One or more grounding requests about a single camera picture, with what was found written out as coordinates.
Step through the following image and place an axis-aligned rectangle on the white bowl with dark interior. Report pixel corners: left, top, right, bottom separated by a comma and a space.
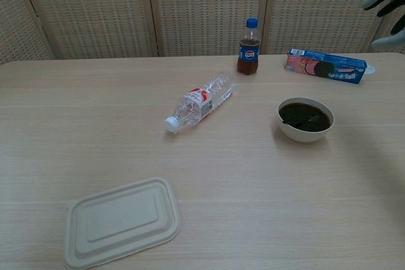
277, 97, 335, 144

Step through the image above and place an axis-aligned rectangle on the clear plastic water bottle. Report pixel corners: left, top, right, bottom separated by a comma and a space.
164, 73, 237, 133

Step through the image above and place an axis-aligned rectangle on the beige pulp food container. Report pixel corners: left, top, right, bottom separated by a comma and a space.
63, 177, 182, 270

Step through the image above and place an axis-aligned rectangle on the blue cookie box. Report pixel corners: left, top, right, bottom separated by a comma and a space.
284, 47, 368, 85

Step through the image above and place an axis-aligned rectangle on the woven bamboo screen panel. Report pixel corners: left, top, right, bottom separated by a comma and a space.
145, 0, 273, 59
14, 0, 159, 61
368, 0, 405, 54
0, 0, 53, 65
262, 0, 399, 56

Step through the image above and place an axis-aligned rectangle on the cola bottle with blue cap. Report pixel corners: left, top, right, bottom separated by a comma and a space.
236, 18, 260, 76

